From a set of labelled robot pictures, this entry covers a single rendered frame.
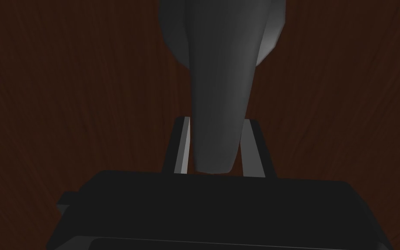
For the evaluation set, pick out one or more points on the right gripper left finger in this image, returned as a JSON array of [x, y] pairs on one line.
[[180, 149]]

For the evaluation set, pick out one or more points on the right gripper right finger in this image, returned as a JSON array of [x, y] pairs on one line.
[[255, 152]]

